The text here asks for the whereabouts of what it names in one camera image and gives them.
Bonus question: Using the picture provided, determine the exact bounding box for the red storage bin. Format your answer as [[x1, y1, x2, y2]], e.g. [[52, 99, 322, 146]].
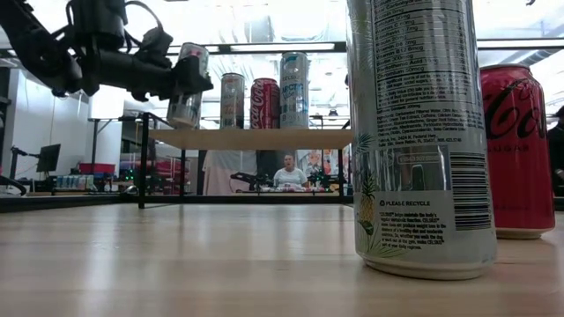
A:
[[78, 162, 116, 175]]

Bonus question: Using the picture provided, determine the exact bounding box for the small dark monitor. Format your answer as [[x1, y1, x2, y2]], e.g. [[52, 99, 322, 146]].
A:
[[35, 144, 62, 173]]

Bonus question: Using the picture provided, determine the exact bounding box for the long ceiling light fixture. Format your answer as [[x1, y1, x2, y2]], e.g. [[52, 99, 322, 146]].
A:
[[0, 40, 348, 59]]

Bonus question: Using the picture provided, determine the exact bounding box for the white Celsius peach can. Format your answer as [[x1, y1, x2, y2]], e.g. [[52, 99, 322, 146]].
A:
[[166, 41, 211, 130]]

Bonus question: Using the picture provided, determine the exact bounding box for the black metal rig frame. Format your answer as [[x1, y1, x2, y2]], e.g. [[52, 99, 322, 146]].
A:
[[0, 191, 564, 213]]

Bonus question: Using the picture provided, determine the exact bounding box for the white Celsius Arctic can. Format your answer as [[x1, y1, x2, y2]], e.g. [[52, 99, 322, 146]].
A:
[[278, 51, 311, 130]]

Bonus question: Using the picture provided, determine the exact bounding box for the white Celsius tropical can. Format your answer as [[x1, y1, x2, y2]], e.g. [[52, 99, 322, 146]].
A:
[[345, 0, 499, 282], [219, 72, 246, 130]]

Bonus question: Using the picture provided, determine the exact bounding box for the person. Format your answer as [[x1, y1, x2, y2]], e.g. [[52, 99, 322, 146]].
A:
[[272, 152, 309, 189]]

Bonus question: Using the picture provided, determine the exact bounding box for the wooden shelf with black frame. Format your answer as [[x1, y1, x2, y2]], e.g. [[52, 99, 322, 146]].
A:
[[137, 112, 353, 210]]

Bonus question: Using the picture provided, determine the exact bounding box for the row of blue cans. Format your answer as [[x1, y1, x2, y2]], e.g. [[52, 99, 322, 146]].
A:
[[55, 174, 96, 189]]

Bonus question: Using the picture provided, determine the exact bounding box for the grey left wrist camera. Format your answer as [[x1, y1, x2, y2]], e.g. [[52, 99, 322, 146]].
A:
[[139, 26, 174, 61]]

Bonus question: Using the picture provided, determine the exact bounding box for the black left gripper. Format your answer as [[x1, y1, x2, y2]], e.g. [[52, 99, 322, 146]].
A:
[[85, 46, 215, 103]]

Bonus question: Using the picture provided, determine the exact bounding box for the red Coca-Cola can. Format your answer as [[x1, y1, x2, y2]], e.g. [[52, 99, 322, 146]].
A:
[[249, 77, 282, 130], [479, 63, 557, 241]]

